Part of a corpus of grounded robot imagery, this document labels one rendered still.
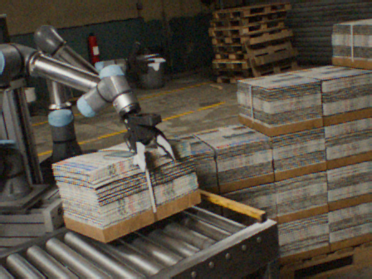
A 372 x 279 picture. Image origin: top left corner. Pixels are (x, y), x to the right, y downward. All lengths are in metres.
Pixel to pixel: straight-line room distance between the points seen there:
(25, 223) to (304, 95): 1.39
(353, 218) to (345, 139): 0.44
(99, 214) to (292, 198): 1.28
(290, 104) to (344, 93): 0.29
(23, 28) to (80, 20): 1.05
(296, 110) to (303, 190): 0.41
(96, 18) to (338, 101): 7.36
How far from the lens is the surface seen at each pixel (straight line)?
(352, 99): 2.59
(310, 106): 2.47
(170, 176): 1.60
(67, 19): 9.23
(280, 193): 2.50
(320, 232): 2.71
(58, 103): 2.60
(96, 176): 1.46
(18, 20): 8.89
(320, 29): 10.26
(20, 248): 1.70
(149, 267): 1.43
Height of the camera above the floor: 1.49
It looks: 15 degrees down
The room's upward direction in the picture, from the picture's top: 7 degrees counter-clockwise
